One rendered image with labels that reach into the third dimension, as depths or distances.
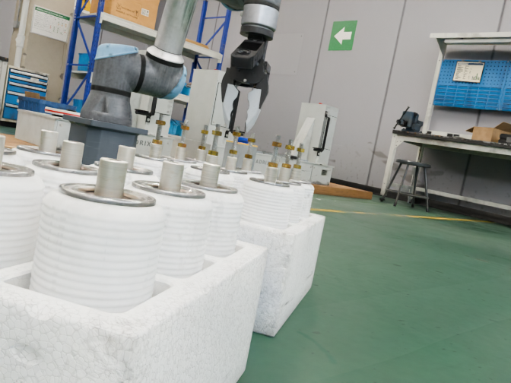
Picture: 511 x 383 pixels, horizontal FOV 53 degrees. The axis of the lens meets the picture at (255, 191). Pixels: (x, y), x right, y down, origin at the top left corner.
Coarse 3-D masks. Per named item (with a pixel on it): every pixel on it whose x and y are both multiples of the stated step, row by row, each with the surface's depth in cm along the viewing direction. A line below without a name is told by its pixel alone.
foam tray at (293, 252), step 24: (312, 216) 116; (240, 240) 87; (264, 240) 86; (288, 240) 85; (312, 240) 107; (288, 264) 85; (312, 264) 116; (264, 288) 86; (288, 288) 90; (264, 312) 86; (288, 312) 96
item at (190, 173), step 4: (188, 168) 94; (184, 172) 95; (188, 172) 93; (192, 172) 92; (196, 172) 92; (200, 172) 92; (184, 176) 95; (188, 176) 93; (192, 176) 92; (196, 176) 92; (200, 176) 92; (220, 176) 92; (224, 176) 93; (228, 176) 94; (232, 176) 96; (220, 180) 92; (224, 180) 93; (228, 180) 93; (232, 180) 95; (224, 184) 93; (228, 184) 94; (232, 184) 95
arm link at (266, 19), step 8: (248, 8) 103; (256, 8) 102; (264, 8) 102; (272, 8) 103; (248, 16) 103; (256, 16) 102; (264, 16) 102; (272, 16) 103; (248, 24) 104; (256, 24) 103; (264, 24) 103; (272, 24) 104
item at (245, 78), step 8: (240, 32) 105; (248, 32) 104; (256, 32) 103; (264, 32) 103; (272, 32) 105; (264, 40) 108; (264, 56) 110; (256, 64) 104; (264, 64) 104; (232, 72) 105; (240, 72) 104; (248, 72) 104; (256, 72) 104; (264, 72) 105; (240, 80) 104; (248, 80) 104; (256, 80) 104
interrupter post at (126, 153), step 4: (120, 148) 65; (124, 148) 65; (128, 148) 65; (132, 148) 65; (120, 152) 65; (124, 152) 65; (128, 152) 65; (132, 152) 65; (120, 156) 65; (124, 156) 65; (128, 156) 65; (132, 156) 66; (124, 160) 65; (128, 160) 65; (132, 160) 66; (128, 164) 65; (132, 164) 66; (128, 168) 65; (132, 168) 66
